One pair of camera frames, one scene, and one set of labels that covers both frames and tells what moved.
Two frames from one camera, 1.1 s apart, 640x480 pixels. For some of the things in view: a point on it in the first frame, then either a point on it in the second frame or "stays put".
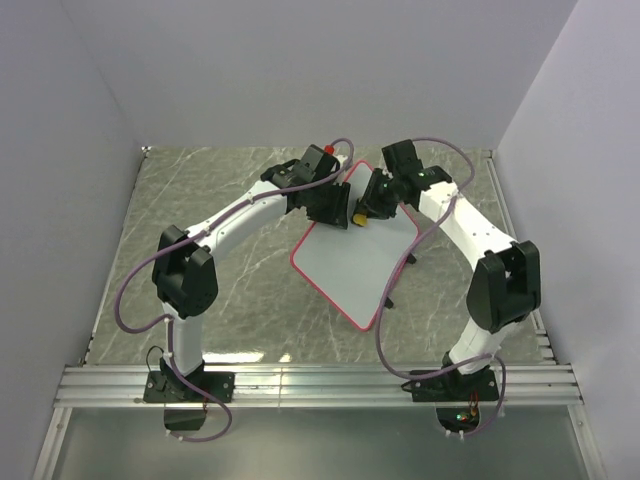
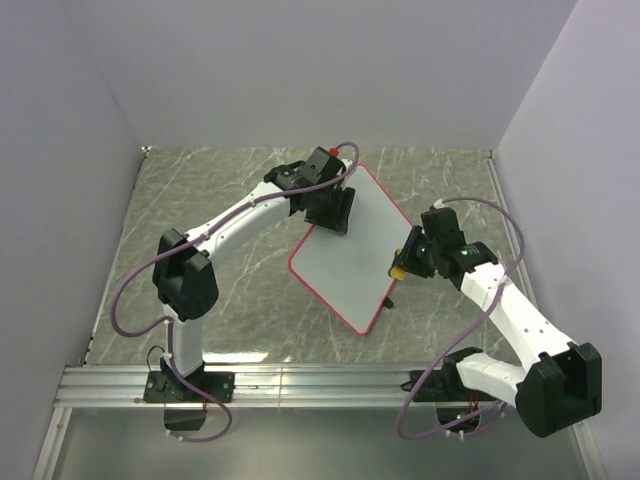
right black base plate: (477, 385) stays put
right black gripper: (369, 204) -> (406, 255)
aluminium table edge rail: (510, 223) stays put
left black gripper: (338, 215) stays put
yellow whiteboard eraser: (360, 219) -> (398, 273)
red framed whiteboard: (356, 266) stays put
